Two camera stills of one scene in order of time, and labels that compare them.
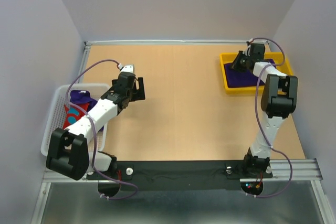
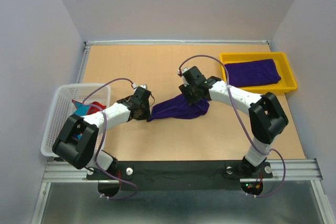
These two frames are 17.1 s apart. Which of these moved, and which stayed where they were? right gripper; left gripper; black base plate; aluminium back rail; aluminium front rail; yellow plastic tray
Moved: right gripper; left gripper
Stayed: aluminium back rail; black base plate; yellow plastic tray; aluminium front rail
